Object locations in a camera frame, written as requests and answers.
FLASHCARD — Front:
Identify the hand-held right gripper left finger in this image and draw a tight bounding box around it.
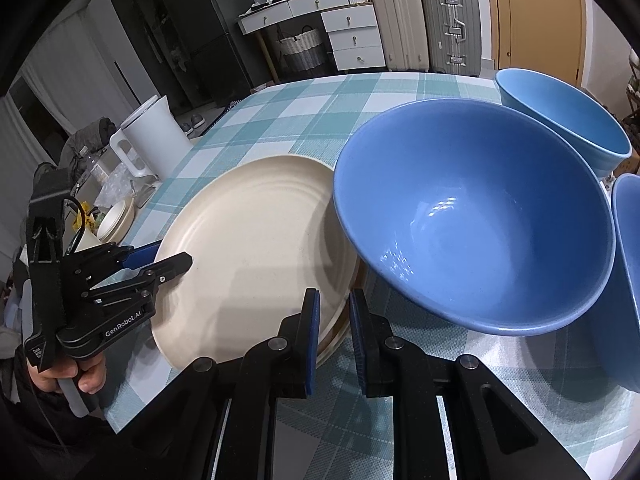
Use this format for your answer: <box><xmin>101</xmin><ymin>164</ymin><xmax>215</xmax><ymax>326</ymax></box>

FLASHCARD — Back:
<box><xmin>112</xmin><ymin>287</ymin><xmax>321</xmax><ymax>480</ymax></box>

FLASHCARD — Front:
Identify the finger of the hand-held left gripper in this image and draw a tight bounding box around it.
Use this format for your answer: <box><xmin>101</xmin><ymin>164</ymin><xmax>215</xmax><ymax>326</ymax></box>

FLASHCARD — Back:
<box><xmin>82</xmin><ymin>251</ymin><xmax>193</xmax><ymax>306</ymax></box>
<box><xmin>117</xmin><ymin>240</ymin><xmax>163</xmax><ymax>271</ymax></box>

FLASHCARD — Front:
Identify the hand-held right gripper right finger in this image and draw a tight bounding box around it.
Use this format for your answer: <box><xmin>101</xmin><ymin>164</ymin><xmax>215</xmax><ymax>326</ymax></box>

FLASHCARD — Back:
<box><xmin>349</xmin><ymin>287</ymin><xmax>593</xmax><ymax>480</ymax></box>

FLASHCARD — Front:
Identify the blue bowl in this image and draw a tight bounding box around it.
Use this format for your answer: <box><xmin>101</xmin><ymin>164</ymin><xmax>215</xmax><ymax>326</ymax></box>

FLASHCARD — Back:
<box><xmin>332</xmin><ymin>99</ymin><xmax>617</xmax><ymax>337</ymax></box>
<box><xmin>590</xmin><ymin>174</ymin><xmax>640</xmax><ymax>393</ymax></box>
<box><xmin>495</xmin><ymin>68</ymin><xmax>633</xmax><ymax>181</ymax></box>

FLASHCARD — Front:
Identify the person's left forearm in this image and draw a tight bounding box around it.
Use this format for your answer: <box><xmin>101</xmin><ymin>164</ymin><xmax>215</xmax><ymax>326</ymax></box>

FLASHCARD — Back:
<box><xmin>0</xmin><ymin>360</ymin><xmax>121</xmax><ymax>480</ymax></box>

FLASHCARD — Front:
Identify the person's left hand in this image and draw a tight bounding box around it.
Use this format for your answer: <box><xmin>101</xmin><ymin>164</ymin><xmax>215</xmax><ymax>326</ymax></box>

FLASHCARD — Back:
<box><xmin>27</xmin><ymin>347</ymin><xmax>108</xmax><ymax>396</ymax></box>

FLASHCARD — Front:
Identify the small cream dish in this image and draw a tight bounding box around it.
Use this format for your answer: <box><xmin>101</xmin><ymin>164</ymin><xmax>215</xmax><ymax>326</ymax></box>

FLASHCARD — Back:
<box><xmin>96</xmin><ymin>196</ymin><xmax>136</xmax><ymax>242</ymax></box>

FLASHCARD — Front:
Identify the clear plastic bag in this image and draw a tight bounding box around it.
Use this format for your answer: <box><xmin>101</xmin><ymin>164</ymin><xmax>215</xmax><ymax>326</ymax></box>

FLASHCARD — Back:
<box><xmin>97</xmin><ymin>162</ymin><xmax>133</xmax><ymax>206</ymax></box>

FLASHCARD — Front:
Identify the clear water bottle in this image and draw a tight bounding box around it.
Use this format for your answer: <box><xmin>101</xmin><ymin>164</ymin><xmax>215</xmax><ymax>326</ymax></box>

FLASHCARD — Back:
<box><xmin>82</xmin><ymin>147</ymin><xmax>108</xmax><ymax>186</ymax></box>

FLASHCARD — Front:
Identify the white electric kettle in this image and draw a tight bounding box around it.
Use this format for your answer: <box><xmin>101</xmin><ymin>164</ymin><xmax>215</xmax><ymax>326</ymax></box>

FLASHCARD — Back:
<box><xmin>109</xmin><ymin>95</ymin><xmax>193</xmax><ymax>188</ymax></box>

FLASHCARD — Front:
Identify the grey jacket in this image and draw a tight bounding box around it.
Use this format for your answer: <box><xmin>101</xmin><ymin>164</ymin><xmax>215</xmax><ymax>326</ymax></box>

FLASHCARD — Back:
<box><xmin>60</xmin><ymin>117</ymin><xmax>118</xmax><ymax>171</ymax></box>

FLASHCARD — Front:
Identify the white sheer curtain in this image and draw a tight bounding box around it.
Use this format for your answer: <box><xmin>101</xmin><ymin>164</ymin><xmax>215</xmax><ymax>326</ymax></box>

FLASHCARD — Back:
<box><xmin>0</xmin><ymin>5</ymin><xmax>126</xmax><ymax>171</ymax></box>

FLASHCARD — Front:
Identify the dark grey refrigerator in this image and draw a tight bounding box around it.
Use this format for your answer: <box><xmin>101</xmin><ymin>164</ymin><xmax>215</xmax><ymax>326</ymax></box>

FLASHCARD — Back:
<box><xmin>160</xmin><ymin>0</ymin><xmax>253</xmax><ymax>111</ymax></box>

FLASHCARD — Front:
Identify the tall dark cabinet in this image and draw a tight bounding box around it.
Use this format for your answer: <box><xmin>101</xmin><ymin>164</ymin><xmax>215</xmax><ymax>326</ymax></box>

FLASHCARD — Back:
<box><xmin>105</xmin><ymin>0</ymin><xmax>173</xmax><ymax>126</ymax></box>

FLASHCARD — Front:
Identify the grey white woven basket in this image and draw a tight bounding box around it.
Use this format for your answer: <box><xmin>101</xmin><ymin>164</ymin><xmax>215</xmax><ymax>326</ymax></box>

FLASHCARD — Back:
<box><xmin>277</xmin><ymin>27</ymin><xmax>328</xmax><ymax>73</ymax></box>

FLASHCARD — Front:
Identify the white dresser desk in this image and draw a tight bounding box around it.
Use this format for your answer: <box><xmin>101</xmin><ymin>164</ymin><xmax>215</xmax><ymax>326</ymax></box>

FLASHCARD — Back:
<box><xmin>237</xmin><ymin>0</ymin><xmax>387</xmax><ymax>86</ymax></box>

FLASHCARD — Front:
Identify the beige suitcase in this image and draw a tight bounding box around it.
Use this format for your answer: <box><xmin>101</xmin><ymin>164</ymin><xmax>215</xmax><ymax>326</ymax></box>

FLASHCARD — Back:
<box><xmin>367</xmin><ymin>0</ymin><xmax>431</xmax><ymax>73</ymax></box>

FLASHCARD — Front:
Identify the silver suitcase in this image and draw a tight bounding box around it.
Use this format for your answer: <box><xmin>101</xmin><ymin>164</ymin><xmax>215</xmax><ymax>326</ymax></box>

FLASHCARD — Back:
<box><xmin>420</xmin><ymin>0</ymin><xmax>483</xmax><ymax>77</ymax></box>

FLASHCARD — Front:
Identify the tan wooden door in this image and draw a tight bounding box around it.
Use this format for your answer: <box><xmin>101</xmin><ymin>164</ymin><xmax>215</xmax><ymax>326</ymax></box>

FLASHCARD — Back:
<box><xmin>482</xmin><ymin>0</ymin><xmax>586</xmax><ymax>93</ymax></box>

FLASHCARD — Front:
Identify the black cable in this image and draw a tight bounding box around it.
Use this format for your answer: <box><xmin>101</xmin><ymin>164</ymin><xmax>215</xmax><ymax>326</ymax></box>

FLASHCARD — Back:
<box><xmin>62</xmin><ymin>195</ymin><xmax>90</xmax><ymax>256</ymax></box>

